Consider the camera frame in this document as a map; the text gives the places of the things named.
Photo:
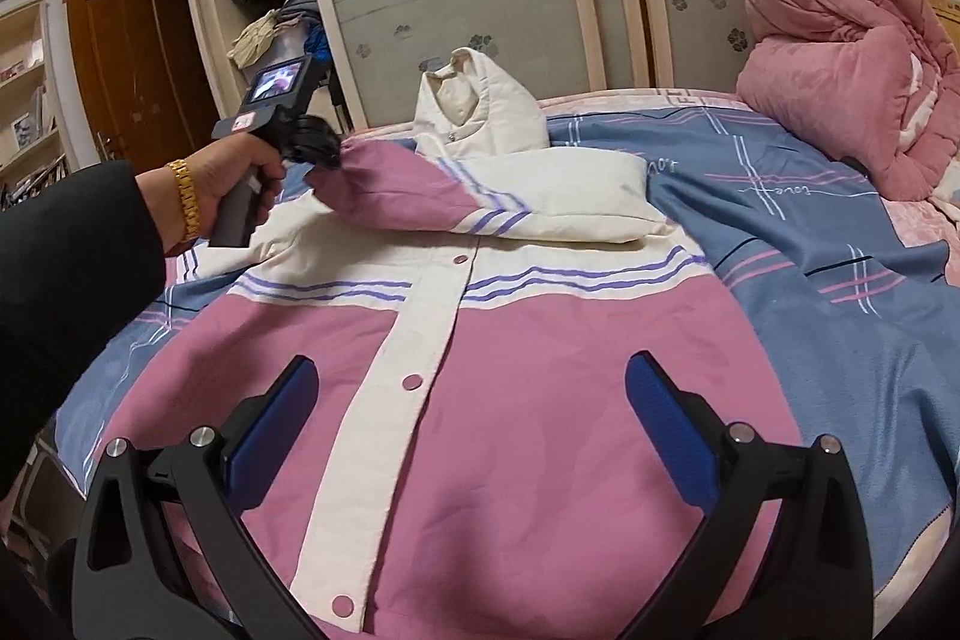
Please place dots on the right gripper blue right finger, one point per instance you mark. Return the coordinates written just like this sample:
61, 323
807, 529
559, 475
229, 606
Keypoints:
815, 577

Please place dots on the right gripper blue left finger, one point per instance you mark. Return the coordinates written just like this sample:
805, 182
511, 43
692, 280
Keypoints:
129, 580

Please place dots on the pink and white hooded jacket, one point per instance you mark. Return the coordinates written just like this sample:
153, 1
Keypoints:
472, 467

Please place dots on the black left sleeve forearm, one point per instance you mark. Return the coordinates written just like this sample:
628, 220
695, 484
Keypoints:
78, 263

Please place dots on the person left hand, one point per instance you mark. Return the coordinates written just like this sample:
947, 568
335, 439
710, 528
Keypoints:
184, 197

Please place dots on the beige cloth bag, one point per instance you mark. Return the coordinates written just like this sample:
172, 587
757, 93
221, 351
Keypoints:
254, 41

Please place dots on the blue garment in wardrobe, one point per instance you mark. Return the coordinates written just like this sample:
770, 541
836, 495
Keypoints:
316, 44

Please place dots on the brown wooden door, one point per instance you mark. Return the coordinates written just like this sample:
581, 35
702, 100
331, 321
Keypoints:
143, 86

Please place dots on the bookshelf with books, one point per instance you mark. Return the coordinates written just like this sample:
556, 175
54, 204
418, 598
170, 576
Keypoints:
35, 151

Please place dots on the pink floral bed sheet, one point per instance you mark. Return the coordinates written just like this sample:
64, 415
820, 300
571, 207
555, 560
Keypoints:
915, 220

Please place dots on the rolled pink quilt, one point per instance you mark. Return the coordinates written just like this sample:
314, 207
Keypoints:
869, 81

